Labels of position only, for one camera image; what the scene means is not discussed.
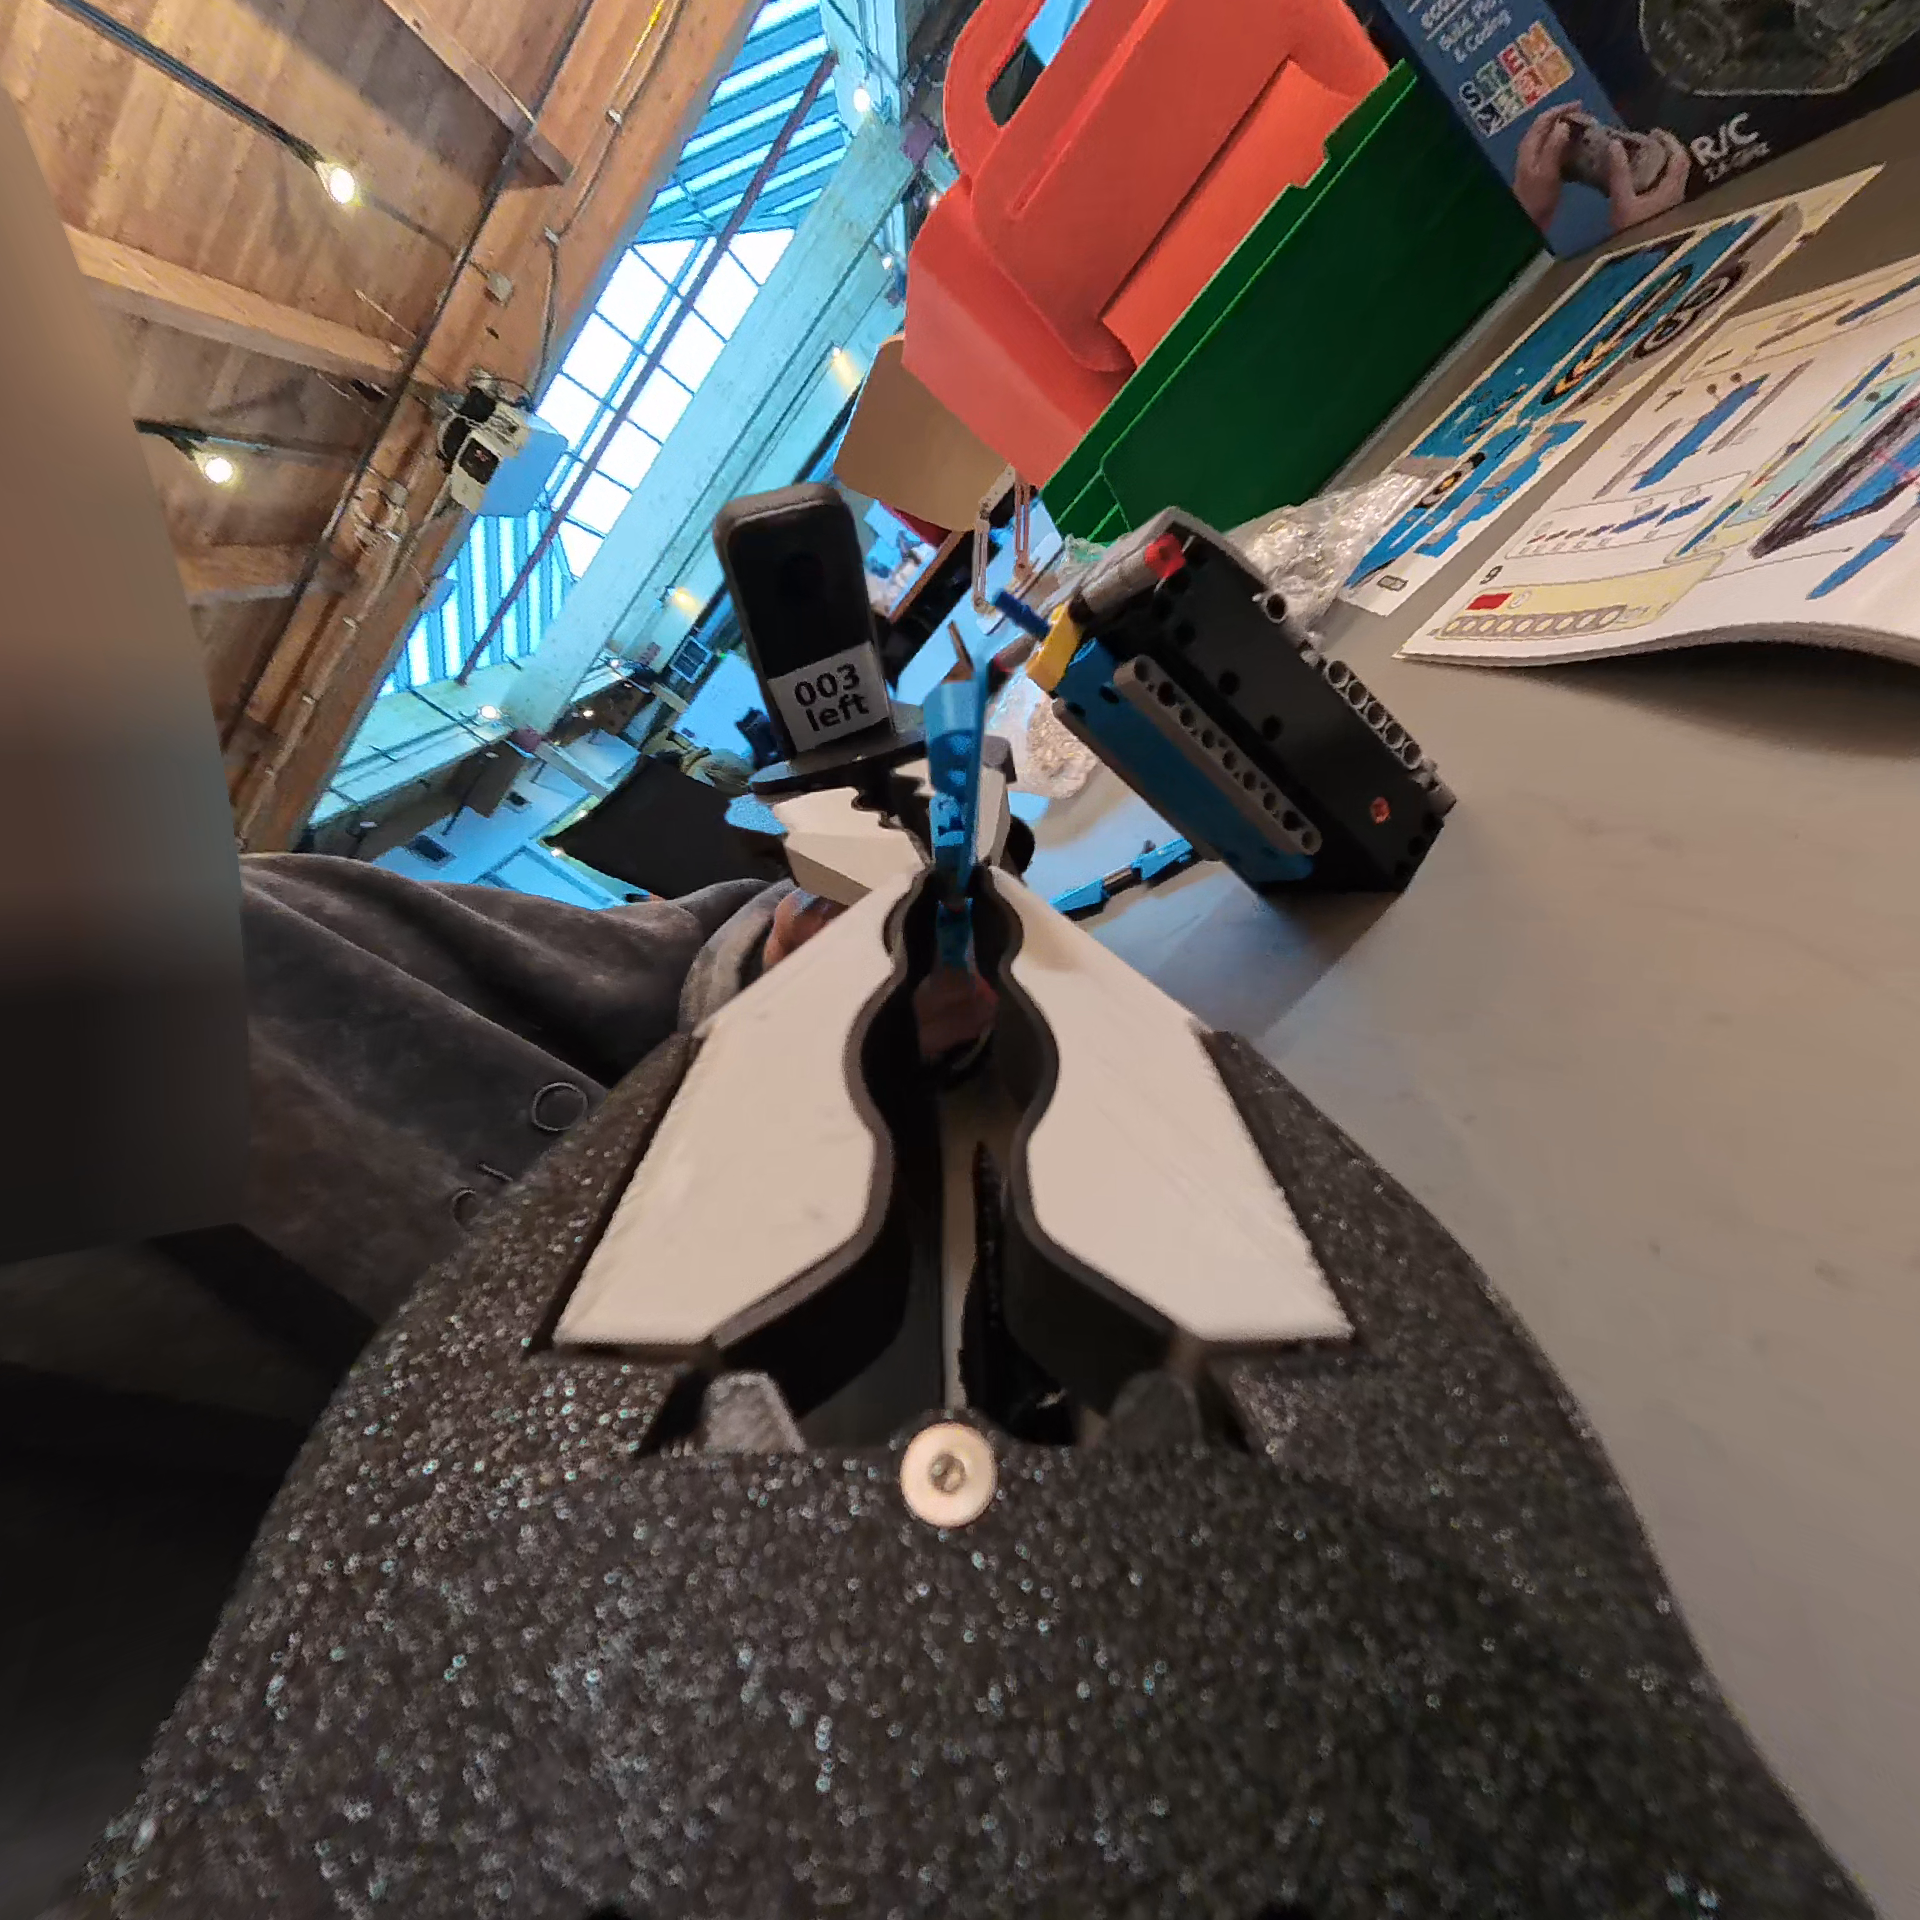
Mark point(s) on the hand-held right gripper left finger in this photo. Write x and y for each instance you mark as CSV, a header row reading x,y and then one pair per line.
x,y
736,1201

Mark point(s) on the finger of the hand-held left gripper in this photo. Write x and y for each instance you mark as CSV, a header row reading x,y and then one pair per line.
x,y
1006,825
864,835

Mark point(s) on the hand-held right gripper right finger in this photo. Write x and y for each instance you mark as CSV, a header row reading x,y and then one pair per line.
x,y
1187,1201

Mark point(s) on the large blue brick panel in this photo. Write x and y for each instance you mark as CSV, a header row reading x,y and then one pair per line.
x,y
957,796

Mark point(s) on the blue grey axle assembly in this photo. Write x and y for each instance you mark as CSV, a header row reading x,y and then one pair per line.
x,y
1125,880

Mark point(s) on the black blue brick model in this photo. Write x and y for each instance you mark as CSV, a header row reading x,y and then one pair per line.
x,y
1261,737

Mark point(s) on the person's left forearm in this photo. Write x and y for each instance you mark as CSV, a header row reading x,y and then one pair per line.
x,y
480,1019

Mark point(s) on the grey desk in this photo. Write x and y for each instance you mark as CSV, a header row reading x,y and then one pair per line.
x,y
1681,1052

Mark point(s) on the person's left hand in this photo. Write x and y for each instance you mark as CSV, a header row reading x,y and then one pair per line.
x,y
797,924

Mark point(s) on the black office chair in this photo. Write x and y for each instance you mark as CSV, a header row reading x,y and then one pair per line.
x,y
662,825

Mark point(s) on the ceiling mounted device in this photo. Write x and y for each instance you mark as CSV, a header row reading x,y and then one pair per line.
x,y
488,444

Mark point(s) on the clear plastic bag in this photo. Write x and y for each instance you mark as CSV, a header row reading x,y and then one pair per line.
x,y
1306,546

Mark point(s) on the orange plastic case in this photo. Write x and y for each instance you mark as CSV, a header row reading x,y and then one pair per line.
x,y
1142,211

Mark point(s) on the green plastic bin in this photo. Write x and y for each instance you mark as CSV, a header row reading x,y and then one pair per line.
x,y
1321,361

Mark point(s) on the ceiling lamp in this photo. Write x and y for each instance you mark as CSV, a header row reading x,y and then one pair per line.
x,y
211,467
337,181

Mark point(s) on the blue sticker sheet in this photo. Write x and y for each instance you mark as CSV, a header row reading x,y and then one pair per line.
x,y
1592,392

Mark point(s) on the instruction booklet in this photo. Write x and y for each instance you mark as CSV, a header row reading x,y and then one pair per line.
x,y
1741,511

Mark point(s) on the robot kit box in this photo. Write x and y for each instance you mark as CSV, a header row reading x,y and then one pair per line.
x,y
1681,92

